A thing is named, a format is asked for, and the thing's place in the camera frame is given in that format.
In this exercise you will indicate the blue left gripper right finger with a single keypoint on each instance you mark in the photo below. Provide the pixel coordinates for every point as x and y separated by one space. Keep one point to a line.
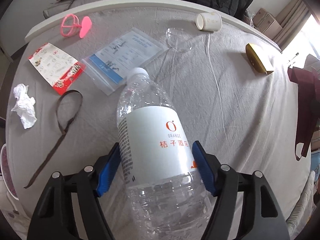
207 175

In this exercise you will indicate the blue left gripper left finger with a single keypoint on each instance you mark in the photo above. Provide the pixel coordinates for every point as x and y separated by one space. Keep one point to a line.
106 168

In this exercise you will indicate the clear plastic water bottle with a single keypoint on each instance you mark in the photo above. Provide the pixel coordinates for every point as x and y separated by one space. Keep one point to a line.
165 190

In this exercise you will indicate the white gloved hand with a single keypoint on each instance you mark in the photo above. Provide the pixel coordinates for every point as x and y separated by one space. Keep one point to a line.
303 209

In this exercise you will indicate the grey bed sheet mattress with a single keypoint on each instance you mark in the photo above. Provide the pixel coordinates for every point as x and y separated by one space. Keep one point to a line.
245 118

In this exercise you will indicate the clear zip bag with paper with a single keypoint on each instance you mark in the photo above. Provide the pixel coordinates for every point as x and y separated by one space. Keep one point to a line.
109 67

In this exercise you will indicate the crumpled white tissue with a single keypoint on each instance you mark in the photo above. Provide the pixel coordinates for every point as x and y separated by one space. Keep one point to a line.
24 106

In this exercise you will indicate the maroon slipper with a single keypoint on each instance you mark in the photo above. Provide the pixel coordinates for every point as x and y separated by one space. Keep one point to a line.
5 170

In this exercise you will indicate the red white snack package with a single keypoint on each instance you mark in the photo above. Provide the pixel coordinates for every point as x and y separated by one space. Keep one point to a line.
57 67

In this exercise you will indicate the yellow cardboard box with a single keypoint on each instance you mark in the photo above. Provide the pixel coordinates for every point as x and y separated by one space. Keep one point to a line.
258 59

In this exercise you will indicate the clear plastic cup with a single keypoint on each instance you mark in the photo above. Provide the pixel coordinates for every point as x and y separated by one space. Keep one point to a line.
179 39

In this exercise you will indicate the white paper cup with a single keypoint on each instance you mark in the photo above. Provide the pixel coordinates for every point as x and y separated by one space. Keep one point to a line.
208 21

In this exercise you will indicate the stacked cardboard boxes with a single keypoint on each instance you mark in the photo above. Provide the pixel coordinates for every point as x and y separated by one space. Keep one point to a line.
266 24

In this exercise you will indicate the beige curtain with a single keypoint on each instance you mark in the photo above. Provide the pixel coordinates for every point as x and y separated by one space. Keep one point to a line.
292 19

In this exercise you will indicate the pink plastic frame toy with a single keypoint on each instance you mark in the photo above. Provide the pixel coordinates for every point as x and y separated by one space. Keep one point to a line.
71 25

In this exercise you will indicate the white bed frame rail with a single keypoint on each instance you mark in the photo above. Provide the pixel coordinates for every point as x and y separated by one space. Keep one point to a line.
118 4

